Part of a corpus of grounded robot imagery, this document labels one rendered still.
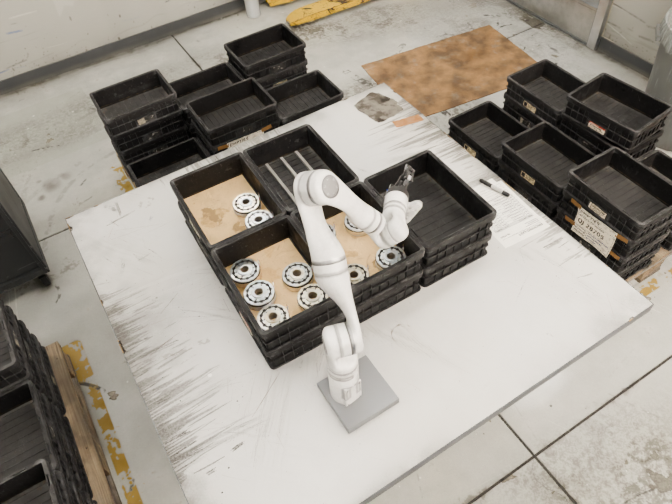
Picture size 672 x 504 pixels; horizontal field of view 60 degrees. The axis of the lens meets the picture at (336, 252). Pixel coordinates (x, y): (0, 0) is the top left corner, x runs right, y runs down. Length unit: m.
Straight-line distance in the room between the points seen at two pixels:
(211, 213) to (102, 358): 1.09
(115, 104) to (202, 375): 1.99
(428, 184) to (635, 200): 1.02
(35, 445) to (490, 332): 1.68
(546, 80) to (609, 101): 0.45
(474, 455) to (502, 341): 0.71
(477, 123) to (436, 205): 1.35
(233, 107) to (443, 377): 1.99
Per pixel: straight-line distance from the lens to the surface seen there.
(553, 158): 3.14
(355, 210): 1.53
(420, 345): 1.95
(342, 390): 1.74
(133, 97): 3.57
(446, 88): 4.17
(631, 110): 3.35
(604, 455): 2.70
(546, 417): 2.69
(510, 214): 2.35
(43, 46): 4.92
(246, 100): 3.33
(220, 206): 2.24
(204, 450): 1.87
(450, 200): 2.19
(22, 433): 2.52
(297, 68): 3.57
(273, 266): 2.00
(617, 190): 2.89
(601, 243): 2.80
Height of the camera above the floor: 2.38
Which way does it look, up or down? 50 degrees down
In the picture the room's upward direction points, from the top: 5 degrees counter-clockwise
